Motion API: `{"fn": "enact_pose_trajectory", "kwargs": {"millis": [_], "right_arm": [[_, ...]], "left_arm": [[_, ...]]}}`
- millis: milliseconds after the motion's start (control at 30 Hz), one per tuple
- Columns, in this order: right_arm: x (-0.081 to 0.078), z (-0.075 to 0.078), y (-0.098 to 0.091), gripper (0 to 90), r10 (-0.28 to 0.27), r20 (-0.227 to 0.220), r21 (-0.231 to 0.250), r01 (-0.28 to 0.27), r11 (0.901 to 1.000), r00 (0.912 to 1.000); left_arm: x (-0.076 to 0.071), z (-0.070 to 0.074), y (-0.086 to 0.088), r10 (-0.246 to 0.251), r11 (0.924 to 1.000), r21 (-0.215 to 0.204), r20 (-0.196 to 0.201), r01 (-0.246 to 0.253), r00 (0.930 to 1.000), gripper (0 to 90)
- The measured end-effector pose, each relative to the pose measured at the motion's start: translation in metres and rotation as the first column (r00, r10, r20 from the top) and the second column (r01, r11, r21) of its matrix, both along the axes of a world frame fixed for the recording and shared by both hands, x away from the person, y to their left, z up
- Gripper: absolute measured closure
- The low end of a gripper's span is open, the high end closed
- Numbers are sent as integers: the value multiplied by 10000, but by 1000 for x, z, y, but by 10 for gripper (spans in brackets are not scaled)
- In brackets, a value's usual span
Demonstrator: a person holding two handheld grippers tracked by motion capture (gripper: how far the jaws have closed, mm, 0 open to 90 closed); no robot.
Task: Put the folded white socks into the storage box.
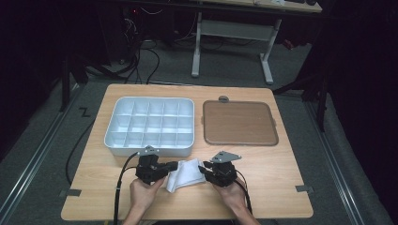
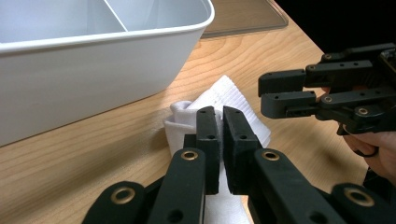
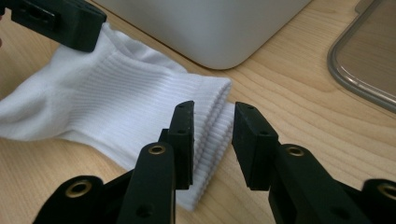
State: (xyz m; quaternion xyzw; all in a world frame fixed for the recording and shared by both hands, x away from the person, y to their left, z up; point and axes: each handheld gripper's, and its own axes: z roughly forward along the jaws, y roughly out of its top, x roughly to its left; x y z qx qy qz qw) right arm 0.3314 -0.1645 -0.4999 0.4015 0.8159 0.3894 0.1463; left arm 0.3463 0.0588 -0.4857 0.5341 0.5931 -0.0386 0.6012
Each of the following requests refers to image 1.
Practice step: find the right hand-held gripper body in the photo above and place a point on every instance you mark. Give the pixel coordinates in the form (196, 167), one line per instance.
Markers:
(223, 173)

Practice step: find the black zigzag floor tape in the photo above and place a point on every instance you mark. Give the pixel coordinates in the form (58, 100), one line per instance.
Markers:
(84, 112)

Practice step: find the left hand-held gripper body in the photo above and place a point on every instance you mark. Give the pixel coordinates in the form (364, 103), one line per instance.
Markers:
(148, 170)

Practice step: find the small red object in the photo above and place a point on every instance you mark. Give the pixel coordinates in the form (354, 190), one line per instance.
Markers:
(288, 44)

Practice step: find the person's left hand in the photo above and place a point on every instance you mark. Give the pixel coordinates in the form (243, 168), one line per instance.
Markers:
(144, 195)

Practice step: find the dark computer cabinet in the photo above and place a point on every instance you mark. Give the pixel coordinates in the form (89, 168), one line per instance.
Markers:
(117, 34)

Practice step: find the white divided storage box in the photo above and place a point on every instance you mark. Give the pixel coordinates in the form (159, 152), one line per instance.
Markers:
(150, 125)

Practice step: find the desk with white metal frame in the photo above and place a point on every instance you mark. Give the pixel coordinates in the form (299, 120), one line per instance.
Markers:
(234, 29)

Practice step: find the brown square tray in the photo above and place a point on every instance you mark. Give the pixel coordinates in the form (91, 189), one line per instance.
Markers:
(239, 123)

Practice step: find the grey tape strip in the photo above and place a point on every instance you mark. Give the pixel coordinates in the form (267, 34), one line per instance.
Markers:
(305, 188)
(70, 192)

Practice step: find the black metal stand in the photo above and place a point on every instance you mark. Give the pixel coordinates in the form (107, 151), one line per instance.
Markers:
(320, 103)
(66, 81)

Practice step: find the white sock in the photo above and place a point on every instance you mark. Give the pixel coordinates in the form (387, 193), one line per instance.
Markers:
(186, 175)

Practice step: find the grey round table grommet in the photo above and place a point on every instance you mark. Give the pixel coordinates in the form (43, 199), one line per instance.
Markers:
(223, 99)

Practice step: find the person's right hand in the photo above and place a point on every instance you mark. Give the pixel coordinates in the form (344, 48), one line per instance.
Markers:
(231, 195)

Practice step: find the metal floor rail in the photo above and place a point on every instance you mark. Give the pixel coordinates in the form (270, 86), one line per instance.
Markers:
(37, 150)
(334, 162)

